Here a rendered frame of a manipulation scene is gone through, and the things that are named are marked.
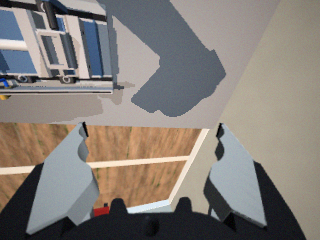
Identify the grey block with rectangular pocket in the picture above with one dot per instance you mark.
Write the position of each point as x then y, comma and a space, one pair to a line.
54, 44

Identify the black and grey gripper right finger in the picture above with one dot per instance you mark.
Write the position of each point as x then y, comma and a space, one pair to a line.
242, 195

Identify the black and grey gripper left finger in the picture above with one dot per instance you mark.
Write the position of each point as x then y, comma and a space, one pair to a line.
56, 196

